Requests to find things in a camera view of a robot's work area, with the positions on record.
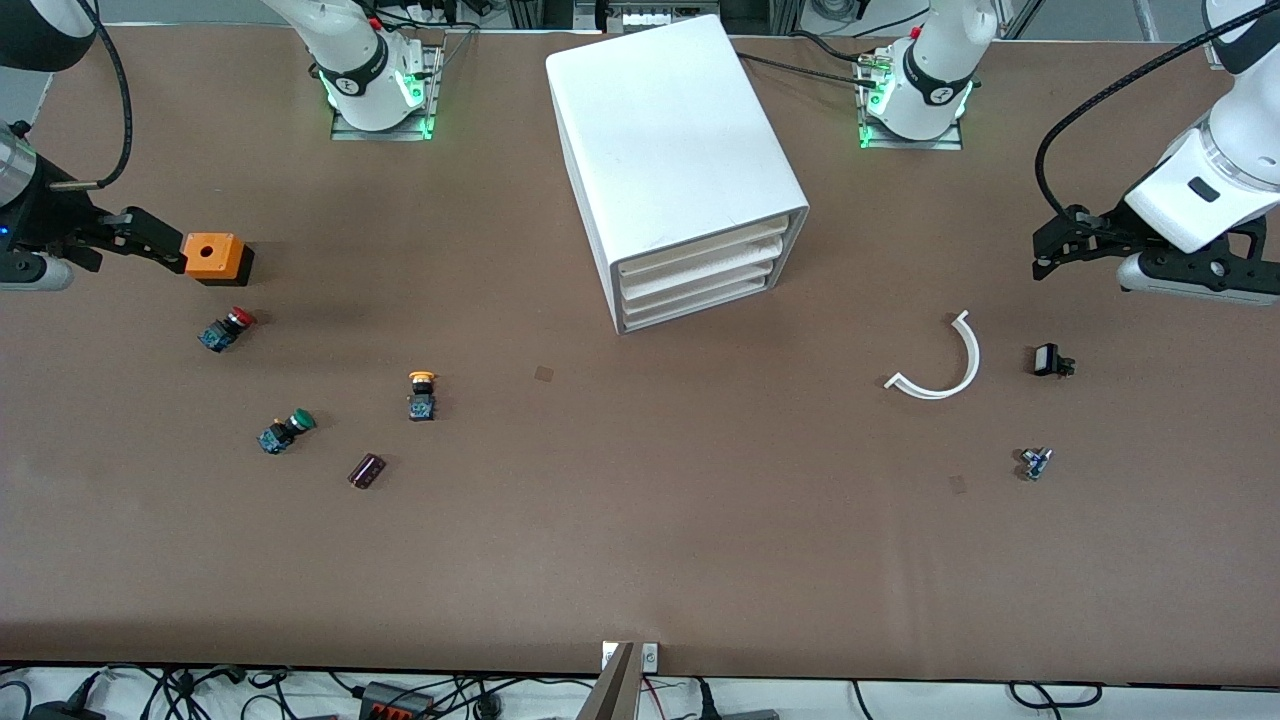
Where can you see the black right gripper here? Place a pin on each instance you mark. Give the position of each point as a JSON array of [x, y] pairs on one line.
[[42, 218]]

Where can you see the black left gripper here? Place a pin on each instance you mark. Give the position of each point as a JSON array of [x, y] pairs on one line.
[[1108, 231]]

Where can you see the yellow push button switch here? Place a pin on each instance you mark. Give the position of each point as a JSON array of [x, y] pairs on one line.
[[422, 395]]

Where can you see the white plastic drawer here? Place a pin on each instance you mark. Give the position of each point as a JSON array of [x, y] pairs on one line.
[[700, 288], [700, 303], [700, 252], [700, 272]]

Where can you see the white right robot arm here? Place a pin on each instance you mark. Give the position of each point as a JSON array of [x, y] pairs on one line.
[[360, 60]]

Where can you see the white drawer cabinet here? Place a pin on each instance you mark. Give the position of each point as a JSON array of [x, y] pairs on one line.
[[670, 140]]

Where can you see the orange box with hole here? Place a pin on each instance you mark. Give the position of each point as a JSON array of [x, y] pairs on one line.
[[212, 256]]

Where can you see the white curved plastic strip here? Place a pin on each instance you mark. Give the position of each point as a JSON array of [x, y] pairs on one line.
[[968, 362]]

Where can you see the small blue potentiometer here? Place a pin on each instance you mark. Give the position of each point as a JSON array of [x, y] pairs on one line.
[[1035, 463]]

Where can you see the purple cylindrical capacitor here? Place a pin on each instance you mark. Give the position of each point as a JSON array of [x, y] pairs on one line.
[[367, 471]]

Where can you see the black orange power strip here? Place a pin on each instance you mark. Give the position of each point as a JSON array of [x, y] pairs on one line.
[[395, 702]]

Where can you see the small black rocker switch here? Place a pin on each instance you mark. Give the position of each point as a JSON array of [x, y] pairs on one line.
[[1047, 360]]

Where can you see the red push button switch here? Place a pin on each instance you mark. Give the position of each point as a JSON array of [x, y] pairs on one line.
[[226, 330]]

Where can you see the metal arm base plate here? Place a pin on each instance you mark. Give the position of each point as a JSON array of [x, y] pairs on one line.
[[385, 134], [910, 144]]

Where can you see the green push button switch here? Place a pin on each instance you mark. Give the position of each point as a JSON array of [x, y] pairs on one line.
[[285, 432]]

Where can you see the aluminium frame rail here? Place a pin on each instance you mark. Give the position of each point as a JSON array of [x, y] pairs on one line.
[[760, 12]]

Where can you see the white metal bracket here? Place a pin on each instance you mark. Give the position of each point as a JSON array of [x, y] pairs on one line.
[[650, 657]]

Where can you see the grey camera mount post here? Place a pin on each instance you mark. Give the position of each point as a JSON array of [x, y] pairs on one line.
[[610, 695]]

